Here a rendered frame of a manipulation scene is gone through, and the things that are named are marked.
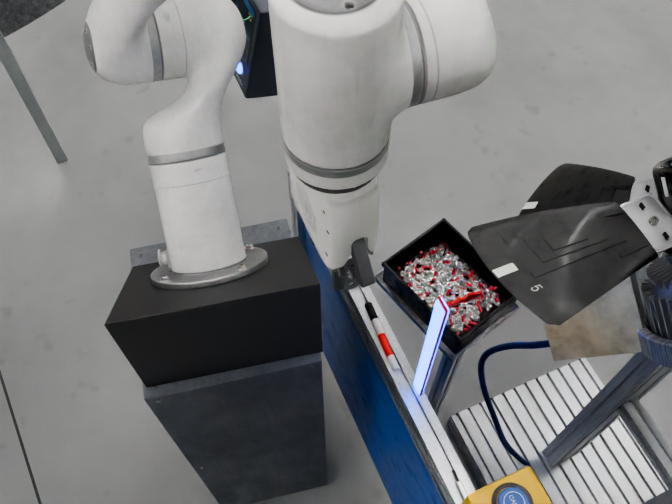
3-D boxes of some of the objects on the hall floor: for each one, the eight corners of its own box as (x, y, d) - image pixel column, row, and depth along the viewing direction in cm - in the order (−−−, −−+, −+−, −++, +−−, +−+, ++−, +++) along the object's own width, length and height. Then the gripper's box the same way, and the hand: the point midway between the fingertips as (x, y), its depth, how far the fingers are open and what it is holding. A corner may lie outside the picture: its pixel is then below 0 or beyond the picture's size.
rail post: (319, 341, 218) (312, 198, 151) (308, 346, 217) (296, 203, 151) (315, 330, 220) (306, 184, 153) (303, 335, 219) (289, 190, 152)
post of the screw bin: (429, 436, 202) (477, 318, 134) (421, 442, 201) (466, 326, 133) (422, 428, 204) (466, 308, 135) (414, 434, 203) (455, 316, 134)
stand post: (569, 461, 199) (720, 328, 121) (542, 473, 197) (678, 347, 119) (560, 446, 201) (703, 307, 123) (534, 459, 199) (662, 326, 121)
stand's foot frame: (707, 565, 184) (721, 561, 177) (562, 643, 175) (571, 642, 168) (576, 366, 214) (584, 356, 207) (446, 424, 204) (450, 415, 197)
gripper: (427, 211, 51) (406, 317, 66) (336, 62, 59) (336, 187, 75) (335, 244, 49) (335, 345, 65) (254, 87, 58) (272, 210, 73)
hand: (336, 252), depth 68 cm, fingers open, 5 cm apart
